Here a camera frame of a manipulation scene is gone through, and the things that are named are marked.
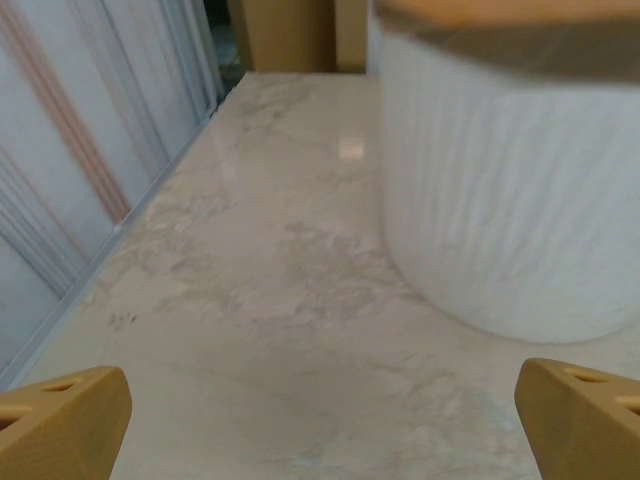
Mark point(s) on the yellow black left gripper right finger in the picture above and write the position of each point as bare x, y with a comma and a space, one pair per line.
580, 430

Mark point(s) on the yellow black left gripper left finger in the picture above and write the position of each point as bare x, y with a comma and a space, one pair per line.
60, 430

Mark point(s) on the white plastic bin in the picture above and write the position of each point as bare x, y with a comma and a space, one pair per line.
500, 200

